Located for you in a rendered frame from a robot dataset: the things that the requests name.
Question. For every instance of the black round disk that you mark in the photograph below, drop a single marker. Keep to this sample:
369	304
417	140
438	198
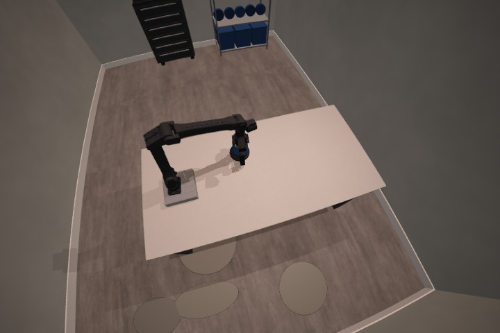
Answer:
235	157

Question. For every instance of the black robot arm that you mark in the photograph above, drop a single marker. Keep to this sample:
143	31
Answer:
163	135

